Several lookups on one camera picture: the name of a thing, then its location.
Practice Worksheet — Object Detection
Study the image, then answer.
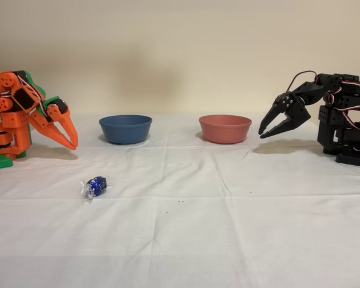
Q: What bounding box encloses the blue candy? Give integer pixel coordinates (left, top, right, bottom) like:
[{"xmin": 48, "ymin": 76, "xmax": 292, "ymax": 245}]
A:
[{"xmin": 79, "ymin": 175, "xmax": 112, "ymax": 205}]

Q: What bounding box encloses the white tablecloth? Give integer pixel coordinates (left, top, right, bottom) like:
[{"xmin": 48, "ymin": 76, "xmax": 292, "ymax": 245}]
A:
[{"xmin": 0, "ymin": 112, "xmax": 360, "ymax": 288}]

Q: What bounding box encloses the pink bowl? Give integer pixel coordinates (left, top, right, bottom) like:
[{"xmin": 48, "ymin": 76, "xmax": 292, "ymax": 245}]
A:
[{"xmin": 199, "ymin": 115, "xmax": 253, "ymax": 145}]

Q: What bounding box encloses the blue bowl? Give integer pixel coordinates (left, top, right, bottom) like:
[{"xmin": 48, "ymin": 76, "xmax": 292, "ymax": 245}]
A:
[{"xmin": 98, "ymin": 115, "xmax": 153, "ymax": 145}]

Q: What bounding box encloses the servo cable on black arm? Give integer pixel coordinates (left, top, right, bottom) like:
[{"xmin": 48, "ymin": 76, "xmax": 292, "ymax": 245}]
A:
[{"xmin": 287, "ymin": 70, "xmax": 319, "ymax": 92}]

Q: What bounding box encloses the servo cable on orange arm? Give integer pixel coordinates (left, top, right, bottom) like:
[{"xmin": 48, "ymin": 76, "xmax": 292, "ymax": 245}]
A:
[{"xmin": 16, "ymin": 74, "xmax": 47, "ymax": 116}]

